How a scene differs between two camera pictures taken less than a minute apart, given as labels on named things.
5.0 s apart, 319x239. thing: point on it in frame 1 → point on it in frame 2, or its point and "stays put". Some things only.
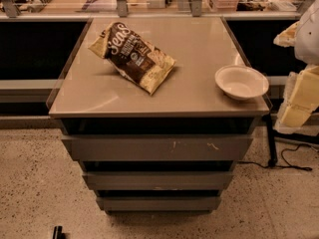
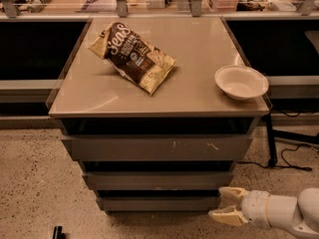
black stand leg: [287, 135] stays put
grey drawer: [159, 180] stays put
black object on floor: [58, 232] stays put
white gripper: [308, 40] → [253, 205]
